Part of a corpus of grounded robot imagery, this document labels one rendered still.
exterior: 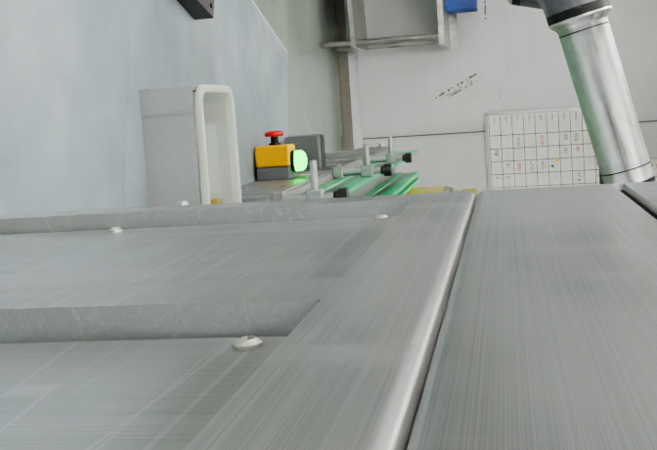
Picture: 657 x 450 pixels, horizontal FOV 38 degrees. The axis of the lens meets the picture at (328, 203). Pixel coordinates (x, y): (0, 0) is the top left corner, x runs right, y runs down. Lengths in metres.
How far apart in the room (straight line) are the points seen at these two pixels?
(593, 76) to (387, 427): 1.32
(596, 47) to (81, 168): 0.76
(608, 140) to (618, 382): 1.29
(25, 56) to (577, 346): 0.93
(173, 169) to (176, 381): 1.13
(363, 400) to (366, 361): 0.03
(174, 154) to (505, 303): 1.13
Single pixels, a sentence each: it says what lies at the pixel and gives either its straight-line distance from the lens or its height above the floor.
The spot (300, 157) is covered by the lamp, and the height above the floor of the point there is 0.85.
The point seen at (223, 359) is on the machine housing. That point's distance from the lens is 0.29.
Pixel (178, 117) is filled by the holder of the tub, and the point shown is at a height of 0.81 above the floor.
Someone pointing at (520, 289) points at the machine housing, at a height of 1.26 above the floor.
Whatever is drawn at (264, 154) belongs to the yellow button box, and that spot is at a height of 0.78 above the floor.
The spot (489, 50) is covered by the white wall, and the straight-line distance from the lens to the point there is 7.50.
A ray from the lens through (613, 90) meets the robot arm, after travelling 1.50.
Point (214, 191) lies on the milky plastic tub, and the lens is 1.54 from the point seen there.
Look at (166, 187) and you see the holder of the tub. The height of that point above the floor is 0.78.
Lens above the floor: 1.26
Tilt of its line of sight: 11 degrees down
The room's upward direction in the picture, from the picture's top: 87 degrees clockwise
